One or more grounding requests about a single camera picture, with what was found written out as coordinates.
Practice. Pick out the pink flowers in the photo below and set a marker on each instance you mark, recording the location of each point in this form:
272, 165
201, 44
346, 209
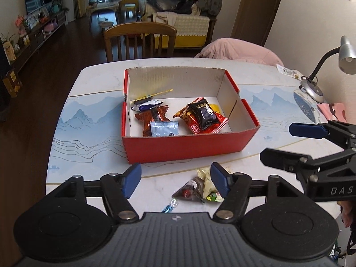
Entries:
20, 21

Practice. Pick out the large red snack bag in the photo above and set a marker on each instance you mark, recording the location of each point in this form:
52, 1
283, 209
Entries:
192, 123

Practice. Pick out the small round stool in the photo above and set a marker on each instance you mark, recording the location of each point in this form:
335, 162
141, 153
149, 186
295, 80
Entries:
107, 25

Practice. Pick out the dark triangular snack packet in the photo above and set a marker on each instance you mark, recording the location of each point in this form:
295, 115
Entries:
189, 192

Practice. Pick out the beige crinkled snack packet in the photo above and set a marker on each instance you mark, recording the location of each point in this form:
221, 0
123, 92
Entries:
208, 185

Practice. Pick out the person's right hand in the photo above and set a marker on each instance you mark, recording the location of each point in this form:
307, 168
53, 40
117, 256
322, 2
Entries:
347, 212

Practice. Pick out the brown wooden chair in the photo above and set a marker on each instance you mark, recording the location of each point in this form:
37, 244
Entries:
139, 29

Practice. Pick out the small green white packet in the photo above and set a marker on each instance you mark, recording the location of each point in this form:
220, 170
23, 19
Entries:
214, 197

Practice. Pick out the red cardboard box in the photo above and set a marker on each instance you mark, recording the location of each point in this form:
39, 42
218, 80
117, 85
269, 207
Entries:
180, 147

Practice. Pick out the light wooden small chair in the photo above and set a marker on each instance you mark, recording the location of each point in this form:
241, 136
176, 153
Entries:
130, 0

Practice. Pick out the wooden coffee table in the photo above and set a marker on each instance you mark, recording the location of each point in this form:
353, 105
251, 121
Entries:
105, 5

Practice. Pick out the light blue snack packet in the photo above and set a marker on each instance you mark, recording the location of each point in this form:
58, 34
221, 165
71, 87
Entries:
164, 129

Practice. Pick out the reddish brown snack packet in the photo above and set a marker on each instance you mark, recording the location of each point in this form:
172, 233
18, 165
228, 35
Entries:
155, 115

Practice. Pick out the pile of clothes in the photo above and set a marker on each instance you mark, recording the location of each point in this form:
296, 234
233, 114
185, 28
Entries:
208, 2

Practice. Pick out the silver desk lamp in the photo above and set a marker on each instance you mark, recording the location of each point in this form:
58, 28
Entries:
347, 58

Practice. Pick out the brown paper bag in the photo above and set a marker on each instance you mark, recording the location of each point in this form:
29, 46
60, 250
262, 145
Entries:
12, 84

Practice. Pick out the cream and yellow sofa cover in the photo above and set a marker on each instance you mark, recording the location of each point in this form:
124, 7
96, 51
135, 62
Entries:
192, 25

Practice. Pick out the dark wooden television cabinet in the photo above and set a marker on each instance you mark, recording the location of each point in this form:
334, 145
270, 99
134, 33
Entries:
39, 37

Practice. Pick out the yellow bag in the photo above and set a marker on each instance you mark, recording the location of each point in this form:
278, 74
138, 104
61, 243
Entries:
9, 52

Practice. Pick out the yellow square snack packet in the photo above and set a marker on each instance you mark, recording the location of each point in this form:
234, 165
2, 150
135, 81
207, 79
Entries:
216, 108

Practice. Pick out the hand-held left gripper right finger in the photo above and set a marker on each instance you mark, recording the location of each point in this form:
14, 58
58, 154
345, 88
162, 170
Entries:
219, 178

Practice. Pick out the teal wrapped candy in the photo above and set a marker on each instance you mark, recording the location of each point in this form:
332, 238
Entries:
172, 203

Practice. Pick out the white and blue snack packet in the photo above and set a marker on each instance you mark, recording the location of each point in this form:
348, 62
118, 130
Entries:
148, 105

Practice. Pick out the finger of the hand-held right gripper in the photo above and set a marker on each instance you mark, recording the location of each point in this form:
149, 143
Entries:
281, 158
306, 130

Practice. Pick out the brown wooden door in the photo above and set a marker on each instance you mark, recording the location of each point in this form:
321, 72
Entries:
258, 8

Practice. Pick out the black snack packet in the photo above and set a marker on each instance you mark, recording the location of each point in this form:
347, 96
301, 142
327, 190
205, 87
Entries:
204, 116

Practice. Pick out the pink cloth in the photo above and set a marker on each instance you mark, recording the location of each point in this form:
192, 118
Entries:
333, 111

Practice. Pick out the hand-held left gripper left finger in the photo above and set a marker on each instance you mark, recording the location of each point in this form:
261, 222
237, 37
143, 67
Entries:
132, 178

